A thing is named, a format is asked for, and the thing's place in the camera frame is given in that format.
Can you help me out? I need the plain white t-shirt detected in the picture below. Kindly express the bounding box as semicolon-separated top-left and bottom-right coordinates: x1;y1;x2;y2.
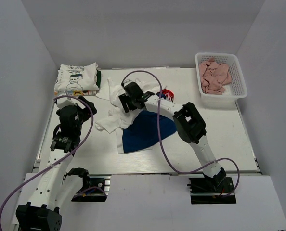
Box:
96;77;153;154

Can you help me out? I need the blue t-shirt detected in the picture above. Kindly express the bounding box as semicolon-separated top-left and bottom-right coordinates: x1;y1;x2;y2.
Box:
119;111;177;153

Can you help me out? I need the white t-shirt red print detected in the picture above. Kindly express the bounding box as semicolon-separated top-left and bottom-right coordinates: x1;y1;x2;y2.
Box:
152;86;174;102

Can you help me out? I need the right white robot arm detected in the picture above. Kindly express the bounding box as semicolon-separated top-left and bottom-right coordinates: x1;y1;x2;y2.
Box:
119;82;226;192

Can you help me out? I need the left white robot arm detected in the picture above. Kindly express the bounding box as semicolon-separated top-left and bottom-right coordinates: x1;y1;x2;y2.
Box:
15;96;97;231

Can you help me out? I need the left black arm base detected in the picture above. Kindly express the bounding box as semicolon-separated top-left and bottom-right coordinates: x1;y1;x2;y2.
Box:
67;168;110;202

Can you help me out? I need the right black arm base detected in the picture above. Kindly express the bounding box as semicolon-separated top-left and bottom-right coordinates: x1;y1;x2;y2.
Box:
187;177;236;205

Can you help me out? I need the folded dark green t-shirt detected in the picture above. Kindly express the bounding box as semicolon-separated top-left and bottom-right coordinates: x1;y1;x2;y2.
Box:
96;70;102;89

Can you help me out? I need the folded colourful print t-shirt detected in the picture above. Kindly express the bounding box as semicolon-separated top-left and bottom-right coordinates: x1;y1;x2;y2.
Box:
54;90;98;97

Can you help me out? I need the pink cloth in basket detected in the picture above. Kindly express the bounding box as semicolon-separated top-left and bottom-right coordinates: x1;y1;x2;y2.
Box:
198;57;232;95

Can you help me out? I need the white plastic basket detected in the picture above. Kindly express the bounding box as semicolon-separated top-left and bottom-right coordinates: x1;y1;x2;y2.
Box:
195;52;247;103

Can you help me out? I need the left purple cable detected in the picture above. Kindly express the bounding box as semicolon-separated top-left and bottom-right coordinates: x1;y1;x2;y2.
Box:
0;95;95;231

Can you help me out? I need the purple cable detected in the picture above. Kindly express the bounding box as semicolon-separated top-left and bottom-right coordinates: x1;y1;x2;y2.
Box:
0;95;95;231
120;70;240;195

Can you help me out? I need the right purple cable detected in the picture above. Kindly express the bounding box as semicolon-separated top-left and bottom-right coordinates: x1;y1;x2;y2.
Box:
120;70;240;195

